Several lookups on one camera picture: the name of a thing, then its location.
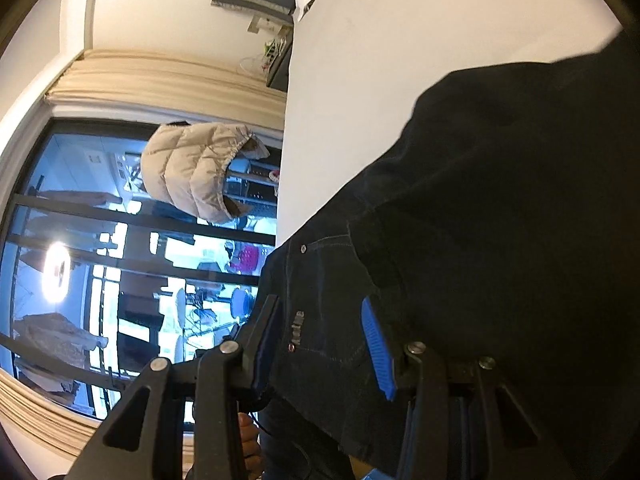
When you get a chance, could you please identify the black denim pants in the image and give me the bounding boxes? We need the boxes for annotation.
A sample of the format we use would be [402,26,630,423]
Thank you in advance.
[259,34,639,479]

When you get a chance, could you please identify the person's hand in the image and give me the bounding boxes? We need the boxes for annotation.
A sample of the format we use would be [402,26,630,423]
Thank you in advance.
[238,413,262,480]

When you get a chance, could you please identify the black framed window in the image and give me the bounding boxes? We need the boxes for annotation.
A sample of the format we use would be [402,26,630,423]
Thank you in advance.
[1,118,281,419]

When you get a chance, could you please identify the red round bag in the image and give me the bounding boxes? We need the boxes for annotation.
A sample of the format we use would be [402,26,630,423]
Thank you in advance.
[224,242,269,275]

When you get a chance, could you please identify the beige puffer jacket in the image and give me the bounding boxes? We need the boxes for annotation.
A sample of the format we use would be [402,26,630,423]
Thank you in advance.
[140,122,269,223]

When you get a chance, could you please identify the beige curtain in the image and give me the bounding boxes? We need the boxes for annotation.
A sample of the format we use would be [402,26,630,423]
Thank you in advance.
[46,49,286,130]

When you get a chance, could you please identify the dark grey nightstand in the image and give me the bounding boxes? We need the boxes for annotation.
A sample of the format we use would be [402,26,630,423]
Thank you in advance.
[266,35,293,92]

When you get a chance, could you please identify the white bed mattress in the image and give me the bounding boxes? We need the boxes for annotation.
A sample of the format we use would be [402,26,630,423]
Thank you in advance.
[277,0,620,240]

